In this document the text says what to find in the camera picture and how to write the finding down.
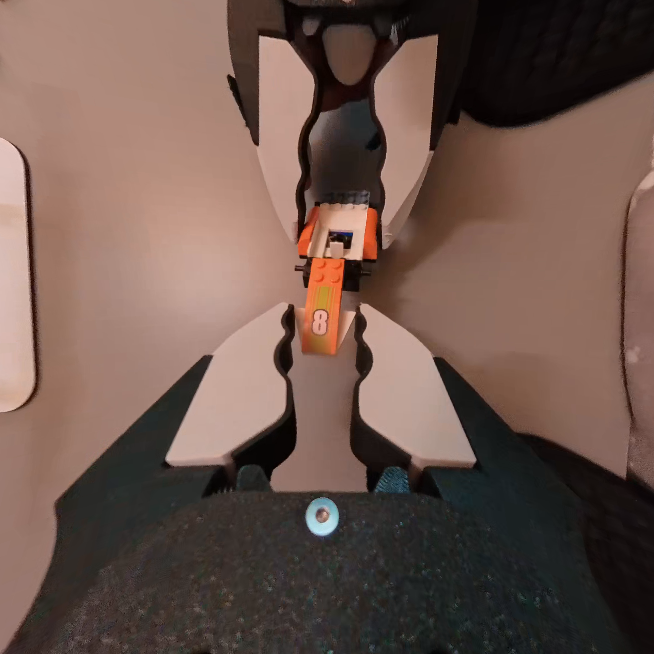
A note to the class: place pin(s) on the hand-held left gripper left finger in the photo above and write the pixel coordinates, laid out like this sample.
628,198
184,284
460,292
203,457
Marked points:
230,404

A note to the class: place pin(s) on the white book stand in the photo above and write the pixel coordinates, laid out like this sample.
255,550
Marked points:
15,276

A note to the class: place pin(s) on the orange white lego car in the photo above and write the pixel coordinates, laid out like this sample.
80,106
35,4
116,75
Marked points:
342,230

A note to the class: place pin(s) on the black textured pad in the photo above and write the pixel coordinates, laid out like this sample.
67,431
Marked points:
613,552
552,51

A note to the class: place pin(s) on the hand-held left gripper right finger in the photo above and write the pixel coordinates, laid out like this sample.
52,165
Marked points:
419,404

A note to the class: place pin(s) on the orange printed lego piece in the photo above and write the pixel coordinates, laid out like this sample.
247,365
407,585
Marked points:
322,317

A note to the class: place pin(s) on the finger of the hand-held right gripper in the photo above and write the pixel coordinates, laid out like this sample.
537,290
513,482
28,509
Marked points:
411,112
278,112

